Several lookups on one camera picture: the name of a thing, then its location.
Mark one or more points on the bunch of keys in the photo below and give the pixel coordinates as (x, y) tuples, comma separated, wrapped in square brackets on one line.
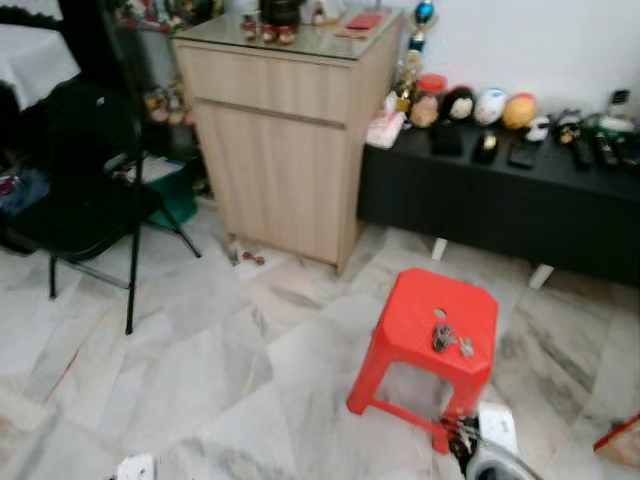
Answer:
[(443, 338)]

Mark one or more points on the red plastic stool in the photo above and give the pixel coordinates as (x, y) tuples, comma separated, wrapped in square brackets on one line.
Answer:
[(410, 310)]

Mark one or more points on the cardboard box red edge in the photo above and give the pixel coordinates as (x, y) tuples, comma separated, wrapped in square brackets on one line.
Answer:
[(620, 440)]

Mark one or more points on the black low console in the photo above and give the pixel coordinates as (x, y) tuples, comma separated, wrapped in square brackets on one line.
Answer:
[(500, 205)]

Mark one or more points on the small red-brown floor toy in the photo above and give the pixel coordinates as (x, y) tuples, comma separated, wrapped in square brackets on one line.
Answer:
[(252, 257)]

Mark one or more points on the black phone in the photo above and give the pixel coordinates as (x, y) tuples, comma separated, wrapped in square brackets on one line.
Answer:
[(523, 153)]

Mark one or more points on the black tape dispenser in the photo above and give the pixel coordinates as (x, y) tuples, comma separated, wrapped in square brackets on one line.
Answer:
[(485, 147)]

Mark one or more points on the black wallet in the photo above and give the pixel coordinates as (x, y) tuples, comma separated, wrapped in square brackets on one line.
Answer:
[(447, 138)]

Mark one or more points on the black remote control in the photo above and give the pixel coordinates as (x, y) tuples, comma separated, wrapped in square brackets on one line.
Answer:
[(607, 150), (581, 153)]

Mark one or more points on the small white cow figurine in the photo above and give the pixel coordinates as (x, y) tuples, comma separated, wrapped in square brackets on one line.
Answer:
[(538, 128)]

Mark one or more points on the pink white tissue pack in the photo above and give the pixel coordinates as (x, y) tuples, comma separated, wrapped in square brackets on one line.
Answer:
[(385, 130)]

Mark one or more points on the small black figurine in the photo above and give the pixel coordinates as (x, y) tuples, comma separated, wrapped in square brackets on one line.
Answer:
[(570, 125)]

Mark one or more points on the yellow round figurine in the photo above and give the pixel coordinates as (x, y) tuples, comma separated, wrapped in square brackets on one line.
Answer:
[(520, 110)]

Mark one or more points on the black white round figurine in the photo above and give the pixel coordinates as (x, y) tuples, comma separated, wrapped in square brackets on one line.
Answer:
[(458, 106)]

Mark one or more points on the glass jar red lid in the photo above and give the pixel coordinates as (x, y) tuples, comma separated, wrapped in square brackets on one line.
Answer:
[(428, 102)]

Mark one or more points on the light wooden cabinet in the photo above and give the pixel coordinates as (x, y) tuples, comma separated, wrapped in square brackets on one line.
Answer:
[(280, 150)]

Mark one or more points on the green box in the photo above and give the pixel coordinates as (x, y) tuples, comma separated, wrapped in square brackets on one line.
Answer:
[(618, 120)]

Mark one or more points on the green bag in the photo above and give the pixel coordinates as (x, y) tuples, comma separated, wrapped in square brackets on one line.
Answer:
[(178, 200)]

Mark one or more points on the gold trophy blue ball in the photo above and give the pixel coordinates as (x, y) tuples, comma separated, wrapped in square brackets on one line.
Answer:
[(418, 60)]

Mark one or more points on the white papers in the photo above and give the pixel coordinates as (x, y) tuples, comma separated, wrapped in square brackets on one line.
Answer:
[(160, 170)]

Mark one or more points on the flat red packet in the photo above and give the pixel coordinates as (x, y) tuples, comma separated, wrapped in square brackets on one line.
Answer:
[(363, 22)]

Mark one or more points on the small red cup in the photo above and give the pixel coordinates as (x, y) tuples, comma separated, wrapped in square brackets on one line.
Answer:
[(249, 34), (269, 35), (288, 37)]

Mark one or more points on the pink soft toys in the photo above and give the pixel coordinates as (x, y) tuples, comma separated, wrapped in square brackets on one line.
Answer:
[(168, 105)]

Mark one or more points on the black folding chair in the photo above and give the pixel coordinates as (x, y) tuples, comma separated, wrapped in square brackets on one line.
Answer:
[(80, 200)]

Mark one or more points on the black pot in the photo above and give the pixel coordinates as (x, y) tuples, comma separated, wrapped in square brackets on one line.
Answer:
[(280, 12)]

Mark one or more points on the blue jeans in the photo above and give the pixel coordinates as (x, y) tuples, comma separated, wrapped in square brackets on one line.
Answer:
[(20, 190)]

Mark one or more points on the table with white cloth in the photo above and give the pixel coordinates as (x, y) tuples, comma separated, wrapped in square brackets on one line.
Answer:
[(35, 60)]

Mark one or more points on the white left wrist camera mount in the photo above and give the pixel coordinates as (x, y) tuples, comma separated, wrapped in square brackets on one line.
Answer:
[(135, 468)]

